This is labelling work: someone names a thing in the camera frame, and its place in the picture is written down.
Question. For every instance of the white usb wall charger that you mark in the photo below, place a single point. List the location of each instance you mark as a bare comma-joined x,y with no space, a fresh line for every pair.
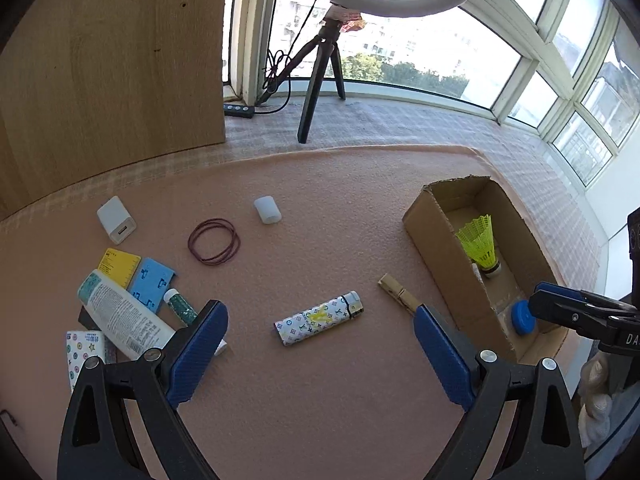
116,220

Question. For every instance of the yellow ruler card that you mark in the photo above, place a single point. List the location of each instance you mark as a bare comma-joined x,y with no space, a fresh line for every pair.
119,266

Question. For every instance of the yellow plastic shuttlecock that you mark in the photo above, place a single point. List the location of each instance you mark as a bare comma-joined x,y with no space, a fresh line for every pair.
477,240

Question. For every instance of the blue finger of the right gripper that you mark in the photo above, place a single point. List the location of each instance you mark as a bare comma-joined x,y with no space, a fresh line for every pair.
562,293
586,315

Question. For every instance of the small white cylinder cap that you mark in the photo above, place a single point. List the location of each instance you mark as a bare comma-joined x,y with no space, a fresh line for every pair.
268,210

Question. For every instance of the small green white tube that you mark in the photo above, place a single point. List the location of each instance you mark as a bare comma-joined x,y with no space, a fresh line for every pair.
180,306

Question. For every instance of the blue bottle cap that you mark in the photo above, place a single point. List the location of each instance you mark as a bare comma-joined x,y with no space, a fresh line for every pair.
523,322

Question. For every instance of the white cream tube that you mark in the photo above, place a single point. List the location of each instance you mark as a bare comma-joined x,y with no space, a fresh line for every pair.
126,322

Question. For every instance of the black inline cable remote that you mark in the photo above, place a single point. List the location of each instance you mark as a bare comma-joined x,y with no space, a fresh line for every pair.
239,110

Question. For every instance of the black tripod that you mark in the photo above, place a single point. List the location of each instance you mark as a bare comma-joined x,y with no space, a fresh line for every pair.
280,65

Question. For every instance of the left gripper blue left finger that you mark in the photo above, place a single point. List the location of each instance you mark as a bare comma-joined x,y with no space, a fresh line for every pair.
190,350

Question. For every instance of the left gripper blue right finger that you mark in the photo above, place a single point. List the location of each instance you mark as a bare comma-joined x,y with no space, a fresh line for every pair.
450,353

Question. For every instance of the patterned tissue pack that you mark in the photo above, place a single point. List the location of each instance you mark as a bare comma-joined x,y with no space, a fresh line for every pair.
81,345

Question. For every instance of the blue card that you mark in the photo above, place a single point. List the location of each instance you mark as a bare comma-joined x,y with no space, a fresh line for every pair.
150,283

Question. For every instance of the patterned white lighter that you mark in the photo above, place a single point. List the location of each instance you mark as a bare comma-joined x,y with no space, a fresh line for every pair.
318,319

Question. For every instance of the wooden cabinet panel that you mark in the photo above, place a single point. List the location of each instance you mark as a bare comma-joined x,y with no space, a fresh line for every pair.
91,85

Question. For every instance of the wooden clothespin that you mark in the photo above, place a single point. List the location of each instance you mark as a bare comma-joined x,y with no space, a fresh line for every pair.
398,292

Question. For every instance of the brown cardboard box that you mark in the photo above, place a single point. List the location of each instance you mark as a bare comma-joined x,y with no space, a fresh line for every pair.
480,303

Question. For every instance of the plaid grey cloth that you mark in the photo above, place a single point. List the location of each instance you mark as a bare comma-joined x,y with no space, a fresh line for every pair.
561,212

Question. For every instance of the dark red rubber band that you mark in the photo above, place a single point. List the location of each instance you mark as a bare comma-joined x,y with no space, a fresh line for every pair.
214,241

